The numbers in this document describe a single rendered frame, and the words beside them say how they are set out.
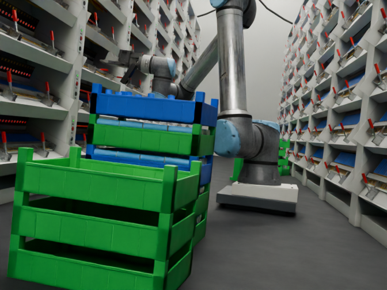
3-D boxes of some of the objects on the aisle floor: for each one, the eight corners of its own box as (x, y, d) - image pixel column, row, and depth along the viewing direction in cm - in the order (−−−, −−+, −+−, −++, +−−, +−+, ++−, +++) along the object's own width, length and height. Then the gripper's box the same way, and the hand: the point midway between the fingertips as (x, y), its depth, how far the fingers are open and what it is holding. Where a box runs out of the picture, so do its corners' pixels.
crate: (263, 180, 312) (266, 152, 312) (238, 181, 290) (242, 151, 289) (254, 179, 318) (257, 151, 317) (229, 179, 295) (232, 150, 295)
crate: (205, 236, 127) (208, 209, 126) (187, 253, 107) (190, 221, 107) (110, 221, 134) (113, 195, 134) (77, 234, 114) (80, 204, 114)
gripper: (145, 55, 223) (106, 50, 226) (140, 51, 212) (99, 45, 215) (143, 72, 224) (103, 67, 226) (138, 68, 213) (97, 63, 215)
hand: (103, 62), depth 220 cm, fingers open, 3 cm apart
